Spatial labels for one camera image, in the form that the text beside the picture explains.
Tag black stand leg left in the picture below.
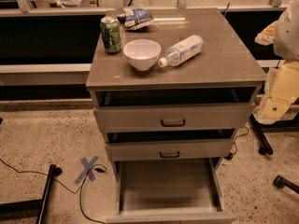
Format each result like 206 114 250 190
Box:
0 164 62 224

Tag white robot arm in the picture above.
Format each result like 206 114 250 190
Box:
274 0 299 61

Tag blue white snack bag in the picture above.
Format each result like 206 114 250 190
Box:
117 8 154 30

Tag blue tape cross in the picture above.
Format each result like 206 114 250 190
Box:
75 156 98 185

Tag black stand leg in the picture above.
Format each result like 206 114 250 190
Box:
0 164 62 224
249 115 299 155

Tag grey drawer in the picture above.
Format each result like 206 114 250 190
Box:
107 159 235 224
93 103 254 133
106 139 233 161

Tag grey drawer cabinet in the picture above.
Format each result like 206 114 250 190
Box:
85 7 267 179

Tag black caster leg far right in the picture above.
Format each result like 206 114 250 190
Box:
273 175 299 194

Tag black floor cable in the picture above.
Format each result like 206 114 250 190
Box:
0 158 108 224

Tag green soda can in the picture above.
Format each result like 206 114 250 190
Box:
100 16 121 53

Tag black stand leg right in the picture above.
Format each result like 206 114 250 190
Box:
249 115 299 155

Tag white bowl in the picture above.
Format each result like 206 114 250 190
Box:
122 39 161 71

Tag orange cable by cabinet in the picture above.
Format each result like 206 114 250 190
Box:
224 125 250 161

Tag clear plastic water bottle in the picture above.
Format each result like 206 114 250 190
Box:
158 35 204 67

